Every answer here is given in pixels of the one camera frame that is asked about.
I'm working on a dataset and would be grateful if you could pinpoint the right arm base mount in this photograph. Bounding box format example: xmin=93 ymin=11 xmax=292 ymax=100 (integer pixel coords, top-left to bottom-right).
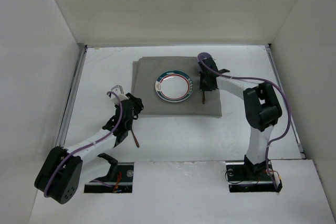
xmin=225 ymin=157 xmax=282 ymax=193

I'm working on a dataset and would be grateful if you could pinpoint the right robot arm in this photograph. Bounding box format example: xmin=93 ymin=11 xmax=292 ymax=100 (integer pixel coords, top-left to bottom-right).
xmin=197 ymin=53 xmax=282 ymax=174

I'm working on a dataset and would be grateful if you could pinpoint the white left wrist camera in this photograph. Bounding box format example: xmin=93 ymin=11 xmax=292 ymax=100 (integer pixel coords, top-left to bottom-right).
xmin=107 ymin=85 xmax=128 ymax=105

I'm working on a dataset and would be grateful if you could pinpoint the grey cloth napkin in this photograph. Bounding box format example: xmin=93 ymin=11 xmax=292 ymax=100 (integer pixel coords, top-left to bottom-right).
xmin=131 ymin=56 xmax=222 ymax=118

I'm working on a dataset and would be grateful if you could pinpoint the brown wooden spoon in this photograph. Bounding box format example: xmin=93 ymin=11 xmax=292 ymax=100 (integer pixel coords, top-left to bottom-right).
xmin=202 ymin=91 xmax=206 ymax=104

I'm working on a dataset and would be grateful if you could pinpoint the lilac cup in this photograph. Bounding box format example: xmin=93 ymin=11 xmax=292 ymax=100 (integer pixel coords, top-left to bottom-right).
xmin=197 ymin=52 xmax=213 ymax=63

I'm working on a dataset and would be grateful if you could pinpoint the brown wooden fork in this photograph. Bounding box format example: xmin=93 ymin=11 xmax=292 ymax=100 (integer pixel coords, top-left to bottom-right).
xmin=131 ymin=129 xmax=140 ymax=148

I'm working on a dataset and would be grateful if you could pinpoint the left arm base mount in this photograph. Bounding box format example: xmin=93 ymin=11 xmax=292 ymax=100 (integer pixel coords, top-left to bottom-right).
xmin=83 ymin=153 xmax=134 ymax=194

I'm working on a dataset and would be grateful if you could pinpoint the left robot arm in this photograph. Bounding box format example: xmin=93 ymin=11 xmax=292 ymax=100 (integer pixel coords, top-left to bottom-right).
xmin=34 ymin=91 xmax=144 ymax=205

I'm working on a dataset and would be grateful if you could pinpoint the white plate with coloured rim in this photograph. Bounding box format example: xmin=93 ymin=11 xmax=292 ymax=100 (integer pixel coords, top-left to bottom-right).
xmin=154 ymin=70 xmax=194 ymax=103

